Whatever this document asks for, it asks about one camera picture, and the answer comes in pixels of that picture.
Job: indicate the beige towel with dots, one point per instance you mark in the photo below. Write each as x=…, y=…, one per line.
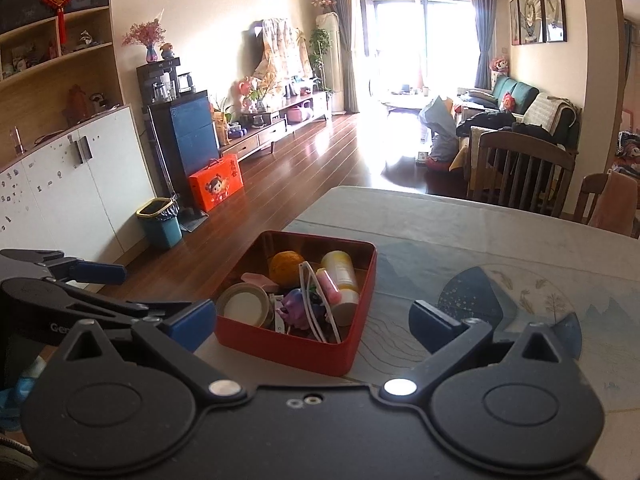
x=607, y=202

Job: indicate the person's left hand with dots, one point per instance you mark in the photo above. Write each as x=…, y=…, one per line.
x=12, y=407

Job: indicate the small framed painting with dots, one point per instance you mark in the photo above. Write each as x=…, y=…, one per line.
x=515, y=20

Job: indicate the wooden slatted chair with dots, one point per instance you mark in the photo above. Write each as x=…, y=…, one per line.
x=520, y=170

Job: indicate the orange fruit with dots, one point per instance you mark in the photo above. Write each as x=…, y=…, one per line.
x=285, y=267

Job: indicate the low coffee table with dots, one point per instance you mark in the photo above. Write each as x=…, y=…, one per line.
x=407, y=101

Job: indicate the grey blue curtain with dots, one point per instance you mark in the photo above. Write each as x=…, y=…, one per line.
x=484, y=35
x=346, y=45

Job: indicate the vase with pink flowers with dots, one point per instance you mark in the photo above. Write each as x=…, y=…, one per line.
x=145, y=37

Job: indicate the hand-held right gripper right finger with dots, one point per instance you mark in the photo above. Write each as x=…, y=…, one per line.
x=432, y=322

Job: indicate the pink plush toy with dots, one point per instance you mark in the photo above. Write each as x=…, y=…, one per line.
x=500, y=64

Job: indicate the pink tube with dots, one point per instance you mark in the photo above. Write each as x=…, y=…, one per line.
x=327, y=285

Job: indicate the teal trash bin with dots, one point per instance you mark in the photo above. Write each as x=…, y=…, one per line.
x=160, y=227

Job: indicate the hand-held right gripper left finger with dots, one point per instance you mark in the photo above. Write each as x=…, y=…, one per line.
x=192, y=322

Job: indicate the yellow plastic bottle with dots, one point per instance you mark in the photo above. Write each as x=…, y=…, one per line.
x=342, y=275

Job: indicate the pink eraser block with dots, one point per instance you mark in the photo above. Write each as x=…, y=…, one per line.
x=257, y=280

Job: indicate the orange gift box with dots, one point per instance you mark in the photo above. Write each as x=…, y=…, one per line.
x=216, y=184

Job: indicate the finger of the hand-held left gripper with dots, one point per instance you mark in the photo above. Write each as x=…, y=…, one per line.
x=105, y=274

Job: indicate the medium framed painting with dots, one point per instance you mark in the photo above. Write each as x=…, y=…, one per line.
x=530, y=12

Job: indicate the red storage box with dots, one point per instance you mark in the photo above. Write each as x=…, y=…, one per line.
x=280, y=350

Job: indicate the green potted plant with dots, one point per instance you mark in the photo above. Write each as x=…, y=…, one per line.
x=320, y=55

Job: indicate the cloth covered television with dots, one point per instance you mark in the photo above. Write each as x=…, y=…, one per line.
x=280, y=50

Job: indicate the white cabinet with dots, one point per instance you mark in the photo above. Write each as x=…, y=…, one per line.
x=75, y=185

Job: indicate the white standing air conditioner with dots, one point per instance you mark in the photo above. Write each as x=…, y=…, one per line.
x=332, y=65

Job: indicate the teal sofa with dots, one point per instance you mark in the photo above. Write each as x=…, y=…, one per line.
x=530, y=100

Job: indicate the large framed painting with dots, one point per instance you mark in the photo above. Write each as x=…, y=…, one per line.
x=554, y=5

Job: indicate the black cabinet blue front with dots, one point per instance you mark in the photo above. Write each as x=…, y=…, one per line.
x=187, y=135

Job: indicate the purple toy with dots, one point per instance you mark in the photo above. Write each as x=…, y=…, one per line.
x=292, y=307

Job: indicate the white sunglasses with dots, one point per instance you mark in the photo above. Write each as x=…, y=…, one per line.
x=312, y=305

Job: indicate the wooden tv stand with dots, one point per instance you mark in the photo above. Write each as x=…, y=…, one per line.
x=270, y=130

